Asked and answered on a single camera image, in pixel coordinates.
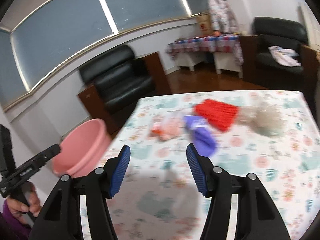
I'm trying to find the left hand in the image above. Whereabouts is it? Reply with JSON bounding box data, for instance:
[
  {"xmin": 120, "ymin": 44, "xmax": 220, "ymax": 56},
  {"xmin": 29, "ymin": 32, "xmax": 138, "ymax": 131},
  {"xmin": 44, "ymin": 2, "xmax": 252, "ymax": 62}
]
[{"xmin": 6, "ymin": 182, "xmax": 42, "ymax": 225}]

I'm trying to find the purple wrapper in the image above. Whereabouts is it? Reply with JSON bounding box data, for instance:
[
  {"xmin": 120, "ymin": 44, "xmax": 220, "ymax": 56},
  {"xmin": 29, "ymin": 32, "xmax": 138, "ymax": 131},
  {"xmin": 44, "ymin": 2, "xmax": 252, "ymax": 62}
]
[{"xmin": 183, "ymin": 115, "xmax": 217, "ymax": 158}]

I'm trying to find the pink plastic bucket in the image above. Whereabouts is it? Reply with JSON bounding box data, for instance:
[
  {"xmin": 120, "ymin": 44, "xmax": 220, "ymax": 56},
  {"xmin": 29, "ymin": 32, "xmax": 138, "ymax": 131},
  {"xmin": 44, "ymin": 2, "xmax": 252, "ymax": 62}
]
[{"xmin": 52, "ymin": 119, "xmax": 112, "ymax": 178}]

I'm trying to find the floral patterned tablecloth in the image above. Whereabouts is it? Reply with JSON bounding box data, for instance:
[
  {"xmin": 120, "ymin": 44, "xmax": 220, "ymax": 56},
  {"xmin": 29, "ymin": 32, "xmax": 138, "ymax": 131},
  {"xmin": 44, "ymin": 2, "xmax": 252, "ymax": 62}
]
[{"xmin": 80, "ymin": 89, "xmax": 320, "ymax": 240}]

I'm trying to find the pink translucent plastic bag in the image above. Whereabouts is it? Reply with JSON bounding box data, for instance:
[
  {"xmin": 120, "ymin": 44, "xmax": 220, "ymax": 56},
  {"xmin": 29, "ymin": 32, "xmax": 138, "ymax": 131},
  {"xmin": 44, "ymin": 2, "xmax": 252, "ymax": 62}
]
[{"xmin": 150, "ymin": 112, "xmax": 184, "ymax": 141}]

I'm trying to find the red foam fruit net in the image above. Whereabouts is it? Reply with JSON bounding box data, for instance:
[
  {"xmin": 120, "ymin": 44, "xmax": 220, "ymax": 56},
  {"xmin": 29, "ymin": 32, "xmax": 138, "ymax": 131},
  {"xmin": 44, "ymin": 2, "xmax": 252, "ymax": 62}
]
[{"xmin": 194, "ymin": 99, "xmax": 240, "ymax": 132}]

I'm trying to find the clear crumpled plastic bag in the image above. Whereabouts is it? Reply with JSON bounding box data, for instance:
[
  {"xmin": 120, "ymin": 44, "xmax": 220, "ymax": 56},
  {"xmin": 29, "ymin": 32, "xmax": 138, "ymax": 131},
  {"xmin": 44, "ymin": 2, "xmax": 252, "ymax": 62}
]
[{"xmin": 236, "ymin": 103, "xmax": 287, "ymax": 137}]

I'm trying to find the left black leather armchair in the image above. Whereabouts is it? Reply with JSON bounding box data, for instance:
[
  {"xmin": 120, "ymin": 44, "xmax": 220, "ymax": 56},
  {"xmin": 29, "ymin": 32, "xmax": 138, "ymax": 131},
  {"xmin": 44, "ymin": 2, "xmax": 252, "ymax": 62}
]
[{"xmin": 77, "ymin": 44, "xmax": 172, "ymax": 131}]

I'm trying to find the black leather armchair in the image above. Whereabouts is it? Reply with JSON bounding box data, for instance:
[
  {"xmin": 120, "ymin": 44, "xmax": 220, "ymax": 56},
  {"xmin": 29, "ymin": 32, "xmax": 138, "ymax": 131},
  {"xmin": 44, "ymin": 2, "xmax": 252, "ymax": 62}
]
[
  {"xmin": 239, "ymin": 17, "xmax": 319, "ymax": 90},
  {"xmin": 77, "ymin": 44, "xmax": 172, "ymax": 131}
]

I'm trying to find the plaid covered side table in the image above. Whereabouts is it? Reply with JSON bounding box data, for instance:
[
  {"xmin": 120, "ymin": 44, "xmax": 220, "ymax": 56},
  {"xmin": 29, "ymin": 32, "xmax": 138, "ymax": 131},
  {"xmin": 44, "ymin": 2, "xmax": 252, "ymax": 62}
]
[{"xmin": 166, "ymin": 34, "xmax": 243, "ymax": 79}]

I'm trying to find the right black leather armchair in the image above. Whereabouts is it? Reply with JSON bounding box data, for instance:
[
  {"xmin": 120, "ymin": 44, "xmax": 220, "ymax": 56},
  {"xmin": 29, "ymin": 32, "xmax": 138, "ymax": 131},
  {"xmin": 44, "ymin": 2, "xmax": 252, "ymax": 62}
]
[{"xmin": 239, "ymin": 17, "xmax": 319, "ymax": 90}]

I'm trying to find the cloth on right armchair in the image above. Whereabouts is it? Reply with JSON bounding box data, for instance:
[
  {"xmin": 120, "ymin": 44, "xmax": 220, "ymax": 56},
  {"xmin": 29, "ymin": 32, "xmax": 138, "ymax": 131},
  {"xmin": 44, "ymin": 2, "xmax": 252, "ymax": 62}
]
[{"xmin": 268, "ymin": 46, "xmax": 301, "ymax": 67}]

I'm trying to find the brown paper bag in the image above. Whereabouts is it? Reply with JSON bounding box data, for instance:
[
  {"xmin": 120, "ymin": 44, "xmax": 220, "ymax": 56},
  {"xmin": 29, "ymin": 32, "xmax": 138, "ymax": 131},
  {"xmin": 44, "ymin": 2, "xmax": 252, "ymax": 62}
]
[{"xmin": 196, "ymin": 14, "xmax": 213, "ymax": 36}]

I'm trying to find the floral padded jacket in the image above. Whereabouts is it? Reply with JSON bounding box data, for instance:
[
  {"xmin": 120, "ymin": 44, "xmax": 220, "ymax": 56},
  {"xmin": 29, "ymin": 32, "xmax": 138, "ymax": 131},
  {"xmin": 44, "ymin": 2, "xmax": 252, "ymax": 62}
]
[{"xmin": 207, "ymin": 0, "xmax": 239, "ymax": 34}]

